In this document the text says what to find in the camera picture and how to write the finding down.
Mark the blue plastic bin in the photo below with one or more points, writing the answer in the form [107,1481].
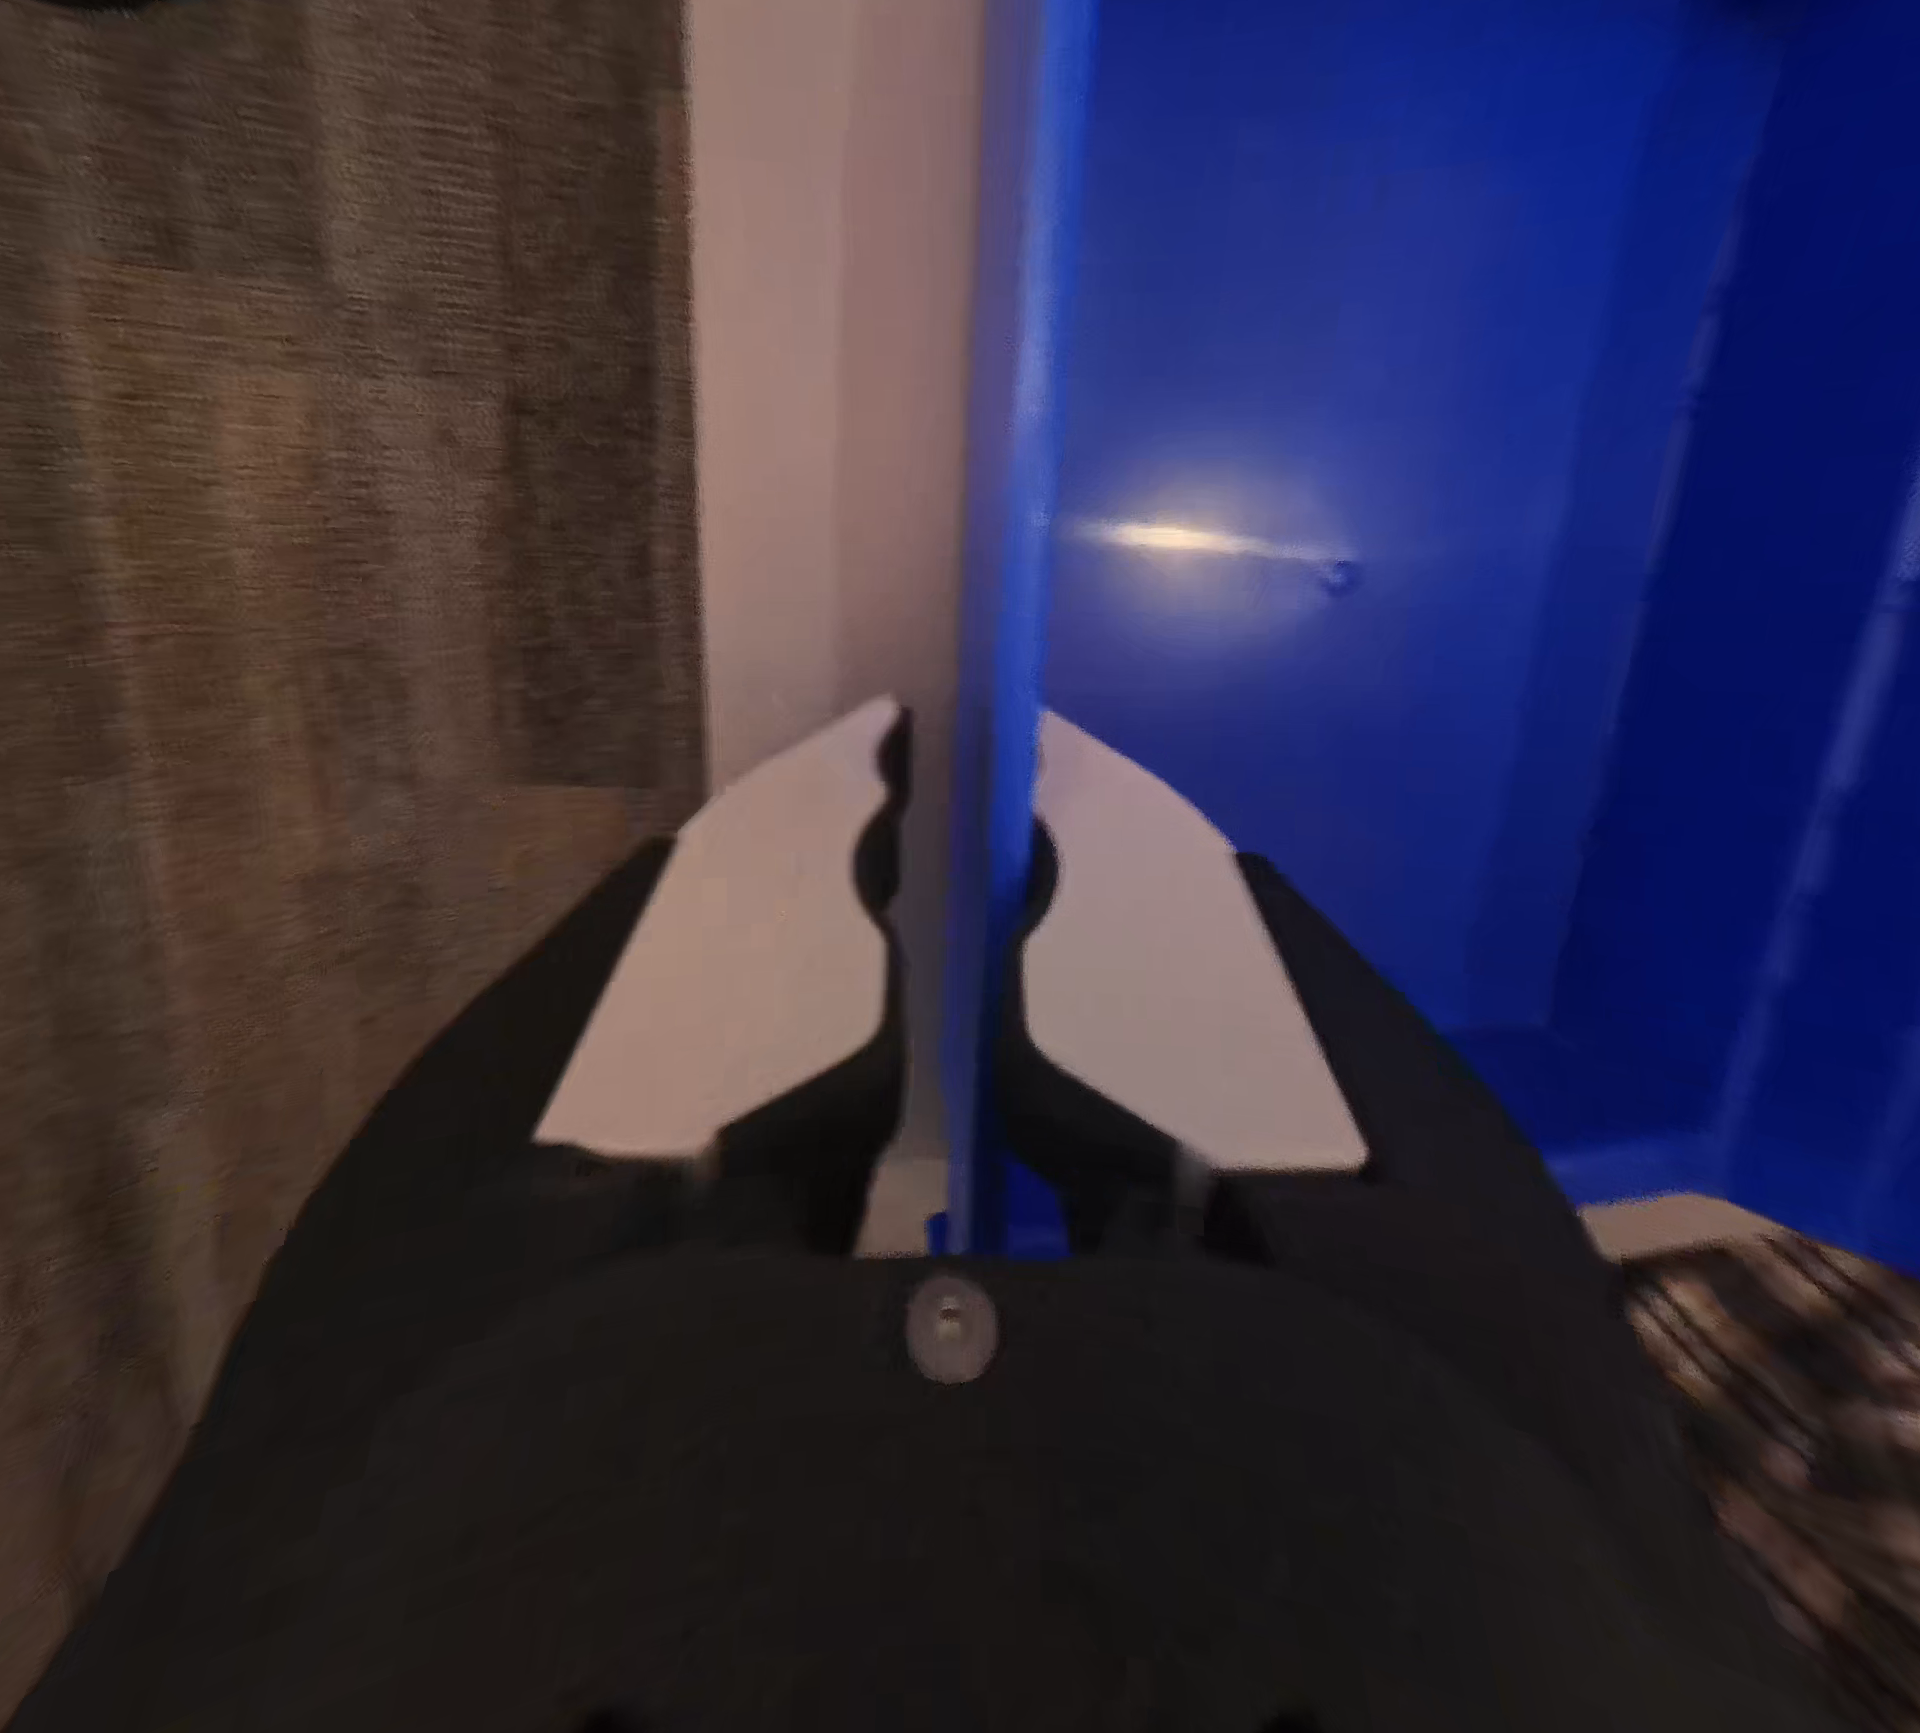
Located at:
[1350,263]

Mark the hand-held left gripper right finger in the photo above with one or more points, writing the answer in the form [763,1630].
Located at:
[1186,1000]

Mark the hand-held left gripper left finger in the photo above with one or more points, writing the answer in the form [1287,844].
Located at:
[735,984]

